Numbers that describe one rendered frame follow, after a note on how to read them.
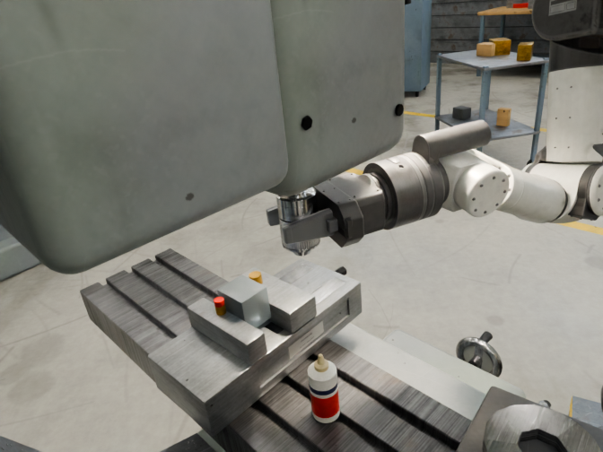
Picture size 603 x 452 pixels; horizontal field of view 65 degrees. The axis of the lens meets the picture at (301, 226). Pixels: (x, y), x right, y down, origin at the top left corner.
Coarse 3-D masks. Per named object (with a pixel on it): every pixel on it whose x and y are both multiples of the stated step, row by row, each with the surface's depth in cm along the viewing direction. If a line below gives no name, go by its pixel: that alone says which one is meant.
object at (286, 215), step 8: (280, 208) 54; (288, 208) 54; (296, 208) 53; (304, 208) 54; (312, 208) 54; (280, 216) 55; (288, 216) 54; (296, 216) 54; (304, 216) 54; (280, 224) 56; (312, 240) 56; (288, 248) 56; (296, 248) 56; (304, 248) 56; (312, 248) 56
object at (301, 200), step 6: (306, 192) 54; (312, 192) 54; (276, 198) 55; (282, 198) 54; (288, 198) 53; (294, 198) 53; (300, 198) 53; (306, 198) 53; (312, 198) 54; (282, 204) 54; (288, 204) 53; (294, 204) 53; (300, 204) 53; (306, 204) 54
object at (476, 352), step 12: (480, 336) 115; (492, 336) 115; (456, 348) 119; (468, 348) 117; (480, 348) 113; (492, 348) 112; (468, 360) 118; (480, 360) 115; (492, 360) 112; (492, 372) 113
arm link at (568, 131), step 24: (552, 72) 75; (576, 72) 72; (600, 72) 71; (552, 96) 76; (576, 96) 72; (600, 96) 72; (552, 120) 76; (576, 120) 73; (600, 120) 72; (552, 144) 77; (576, 144) 74; (600, 144) 73; (528, 168) 80; (600, 168) 71; (600, 192) 71
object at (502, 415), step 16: (496, 400) 45; (512, 400) 45; (528, 400) 45; (480, 416) 44; (496, 416) 42; (512, 416) 42; (528, 416) 42; (544, 416) 41; (560, 416) 41; (480, 432) 42; (496, 432) 40; (512, 432) 40; (528, 432) 40; (544, 432) 40; (560, 432) 40; (576, 432) 40; (592, 432) 41; (464, 448) 41; (480, 448) 41; (496, 448) 39; (512, 448) 39; (528, 448) 40; (544, 448) 40; (560, 448) 39; (576, 448) 38; (592, 448) 38
